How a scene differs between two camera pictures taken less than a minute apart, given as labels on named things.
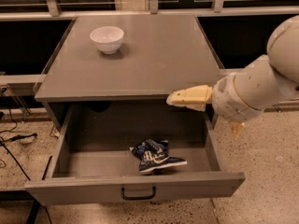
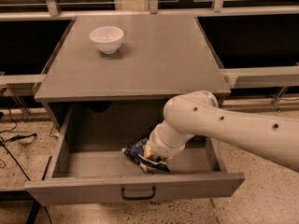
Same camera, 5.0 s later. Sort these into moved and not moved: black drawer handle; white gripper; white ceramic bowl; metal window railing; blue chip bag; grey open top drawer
Moved: white gripper; blue chip bag
Not moved: white ceramic bowl; grey open top drawer; metal window railing; black drawer handle
